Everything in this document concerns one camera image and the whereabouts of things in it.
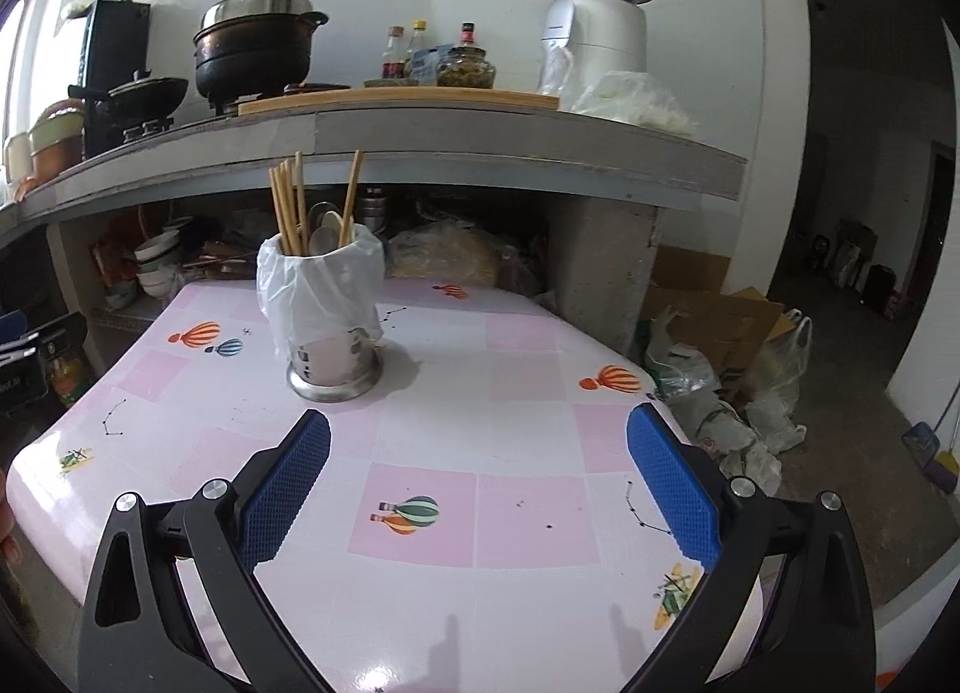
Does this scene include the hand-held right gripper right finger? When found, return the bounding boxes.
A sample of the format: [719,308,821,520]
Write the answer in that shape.
[615,404,878,693]

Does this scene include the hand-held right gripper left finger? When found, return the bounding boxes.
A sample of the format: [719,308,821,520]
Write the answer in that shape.
[77,408,332,693]

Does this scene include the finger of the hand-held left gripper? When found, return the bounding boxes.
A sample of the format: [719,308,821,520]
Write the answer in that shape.
[0,312,89,373]

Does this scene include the steel utensil holder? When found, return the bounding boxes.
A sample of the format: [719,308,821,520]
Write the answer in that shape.
[286,333,385,403]

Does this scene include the white plastic liner bag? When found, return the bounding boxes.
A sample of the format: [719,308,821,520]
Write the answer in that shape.
[256,220,387,368]

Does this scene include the white ceramic spoon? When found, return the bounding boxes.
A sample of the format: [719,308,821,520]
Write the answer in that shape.
[309,213,347,255]

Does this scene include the person's left hand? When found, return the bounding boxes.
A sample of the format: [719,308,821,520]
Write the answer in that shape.
[0,466,20,563]

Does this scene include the cooking oil bottle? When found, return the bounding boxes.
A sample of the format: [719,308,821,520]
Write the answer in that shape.
[46,344,89,407]

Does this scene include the plain white plastic bag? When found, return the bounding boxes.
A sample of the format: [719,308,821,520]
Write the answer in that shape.
[686,393,782,499]

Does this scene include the red snack packets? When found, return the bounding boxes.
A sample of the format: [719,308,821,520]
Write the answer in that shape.
[90,213,143,289]

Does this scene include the stack of white bowls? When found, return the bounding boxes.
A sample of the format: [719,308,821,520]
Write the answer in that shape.
[133,228,185,300]

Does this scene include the pale green plastic bag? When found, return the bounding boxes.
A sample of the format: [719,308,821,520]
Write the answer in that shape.
[742,314,815,454]

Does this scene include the cardboard box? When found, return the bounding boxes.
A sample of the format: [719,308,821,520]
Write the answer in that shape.
[645,247,803,379]

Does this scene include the pink balloon print tablecloth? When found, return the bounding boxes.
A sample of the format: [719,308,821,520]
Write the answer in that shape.
[6,279,785,693]

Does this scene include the white container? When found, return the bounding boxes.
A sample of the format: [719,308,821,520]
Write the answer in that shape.
[4,133,32,188]

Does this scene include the cream and copper pot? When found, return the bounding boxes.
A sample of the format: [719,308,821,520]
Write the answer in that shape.
[28,99,87,185]

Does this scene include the gas stove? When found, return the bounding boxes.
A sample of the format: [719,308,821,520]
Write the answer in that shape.
[81,91,265,158]

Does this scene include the blue dustpan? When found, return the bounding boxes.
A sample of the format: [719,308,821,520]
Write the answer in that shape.
[902,421,942,469]

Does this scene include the black wok with lid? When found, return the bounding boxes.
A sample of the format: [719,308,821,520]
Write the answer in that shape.
[69,70,190,118]

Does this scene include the purple and yellow brush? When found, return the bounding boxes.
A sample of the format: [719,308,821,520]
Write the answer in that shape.
[926,449,960,495]

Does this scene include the bag of yellow food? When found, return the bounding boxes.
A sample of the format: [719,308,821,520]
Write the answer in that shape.
[388,222,502,285]

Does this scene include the stack of steel bowls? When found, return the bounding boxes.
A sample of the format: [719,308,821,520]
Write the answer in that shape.
[354,189,389,235]

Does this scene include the black rectangular panel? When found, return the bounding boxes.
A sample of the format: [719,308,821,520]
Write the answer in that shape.
[81,0,152,158]

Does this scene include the large black pot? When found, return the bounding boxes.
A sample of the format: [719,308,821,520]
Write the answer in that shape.
[193,10,329,101]

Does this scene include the steel pot lid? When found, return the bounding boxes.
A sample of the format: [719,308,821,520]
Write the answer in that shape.
[199,0,316,30]

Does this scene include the concrete kitchen counter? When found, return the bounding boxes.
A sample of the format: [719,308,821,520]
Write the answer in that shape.
[0,89,749,356]

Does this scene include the translucent crumpled plastic bag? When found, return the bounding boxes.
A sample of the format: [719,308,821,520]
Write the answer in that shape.
[570,70,698,135]

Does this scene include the long wooden board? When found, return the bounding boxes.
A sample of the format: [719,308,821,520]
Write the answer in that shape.
[236,87,562,116]

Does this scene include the glass jar of pickles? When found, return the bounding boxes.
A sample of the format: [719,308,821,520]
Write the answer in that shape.
[436,44,497,89]

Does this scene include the white kitchen appliance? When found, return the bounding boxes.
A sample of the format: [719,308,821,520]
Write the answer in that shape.
[538,0,648,94]

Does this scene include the wooden handled kitchen knife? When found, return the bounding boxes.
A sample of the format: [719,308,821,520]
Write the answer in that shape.
[184,243,260,278]

